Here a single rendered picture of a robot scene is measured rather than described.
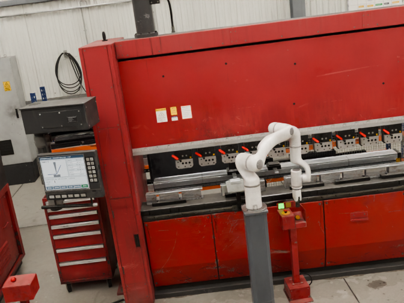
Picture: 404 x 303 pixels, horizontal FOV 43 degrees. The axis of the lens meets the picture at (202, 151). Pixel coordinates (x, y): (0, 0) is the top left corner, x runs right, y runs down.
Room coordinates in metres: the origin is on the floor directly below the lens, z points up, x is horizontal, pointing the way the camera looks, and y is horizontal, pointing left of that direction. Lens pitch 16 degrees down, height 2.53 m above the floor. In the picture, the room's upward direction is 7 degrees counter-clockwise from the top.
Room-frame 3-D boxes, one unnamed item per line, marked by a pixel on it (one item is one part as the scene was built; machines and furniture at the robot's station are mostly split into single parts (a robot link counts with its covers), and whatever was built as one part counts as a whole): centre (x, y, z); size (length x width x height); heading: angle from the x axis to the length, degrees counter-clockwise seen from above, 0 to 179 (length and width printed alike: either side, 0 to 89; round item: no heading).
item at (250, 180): (3.57, -0.32, 1.30); 0.19 x 0.12 x 0.24; 37
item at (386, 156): (4.51, -0.67, 0.93); 2.30 x 0.14 x 0.10; 89
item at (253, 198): (3.55, -0.34, 1.09); 0.19 x 0.19 x 0.18
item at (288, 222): (3.89, -0.67, 0.75); 0.20 x 0.16 x 0.18; 94
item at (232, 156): (4.21, -0.24, 1.26); 0.15 x 0.09 x 0.17; 89
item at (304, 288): (3.86, -0.67, 0.06); 0.25 x 0.20 x 0.12; 4
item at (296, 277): (3.89, -0.67, 0.39); 0.05 x 0.05 x 0.54; 4
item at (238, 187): (4.07, -0.26, 1.00); 0.26 x 0.18 x 0.01; 179
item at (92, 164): (3.62, 0.97, 1.42); 0.45 x 0.12 x 0.36; 79
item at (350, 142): (4.20, -1.24, 1.26); 0.15 x 0.09 x 0.17; 89
